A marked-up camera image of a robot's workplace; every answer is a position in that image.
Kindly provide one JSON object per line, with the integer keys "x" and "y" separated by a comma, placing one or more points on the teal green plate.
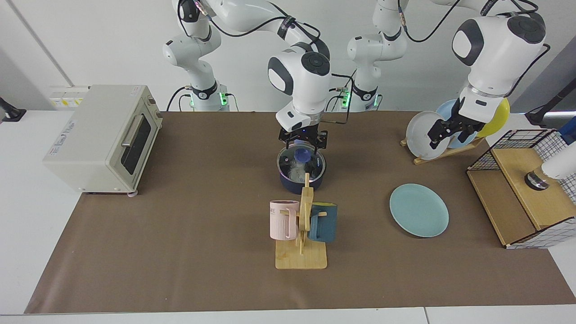
{"x": 418, "y": 211}

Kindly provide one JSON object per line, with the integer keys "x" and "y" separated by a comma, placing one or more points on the glass lid with blue knob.
{"x": 315, "y": 164}

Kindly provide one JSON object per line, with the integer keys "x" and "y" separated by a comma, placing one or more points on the dark blue mug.
{"x": 324, "y": 225}

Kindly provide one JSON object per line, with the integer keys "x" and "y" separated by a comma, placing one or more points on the yellow plate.
{"x": 497, "y": 119}

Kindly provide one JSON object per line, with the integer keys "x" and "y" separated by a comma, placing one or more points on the white wall socket strip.
{"x": 67, "y": 98}

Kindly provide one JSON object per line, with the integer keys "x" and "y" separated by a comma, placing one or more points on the brown table cloth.
{"x": 180, "y": 247}

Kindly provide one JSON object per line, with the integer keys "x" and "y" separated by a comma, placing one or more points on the black stand foot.
{"x": 11, "y": 112}

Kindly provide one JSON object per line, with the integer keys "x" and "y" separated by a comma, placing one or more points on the wooden cup stand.
{"x": 301, "y": 258}

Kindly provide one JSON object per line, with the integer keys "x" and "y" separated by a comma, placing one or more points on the black pole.
{"x": 546, "y": 110}

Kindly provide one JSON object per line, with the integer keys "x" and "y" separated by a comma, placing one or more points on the light blue plate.
{"x": 445, "y": 110}

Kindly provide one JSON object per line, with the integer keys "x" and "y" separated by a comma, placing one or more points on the grey plate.
{"x": 418, "y": 135}

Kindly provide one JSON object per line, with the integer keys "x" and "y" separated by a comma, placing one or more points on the white cylinder with silver end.
{"x": 560, "y": 164}

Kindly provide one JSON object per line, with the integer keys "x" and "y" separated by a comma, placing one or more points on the pink mug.
{"x": 281, "y": 222}

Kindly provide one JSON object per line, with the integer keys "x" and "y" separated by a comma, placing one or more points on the pale toaster oven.
{"x": 90, "y": 144}

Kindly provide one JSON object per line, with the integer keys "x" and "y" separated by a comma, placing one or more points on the wooden plate rack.
{"x": 450, "y": 153}

